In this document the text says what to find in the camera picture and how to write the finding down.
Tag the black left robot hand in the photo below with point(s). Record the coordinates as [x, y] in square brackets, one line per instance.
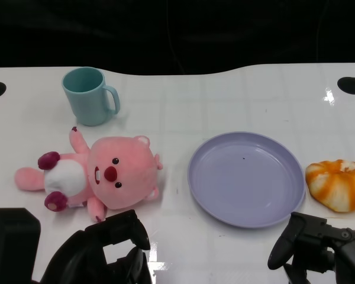
[85, 254]

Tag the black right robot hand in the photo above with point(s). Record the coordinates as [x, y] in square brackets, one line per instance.
[337, 251]

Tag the pink plush beaver doll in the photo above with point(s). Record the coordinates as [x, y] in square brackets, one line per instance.
[127, 174]

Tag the lavender plastic plate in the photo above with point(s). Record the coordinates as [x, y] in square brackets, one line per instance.
[245, 183]

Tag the orange and white bun toy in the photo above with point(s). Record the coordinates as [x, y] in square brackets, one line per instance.
[337, 186]

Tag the teal plastic mug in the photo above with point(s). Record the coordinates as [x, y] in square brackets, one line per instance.
[87, 103]

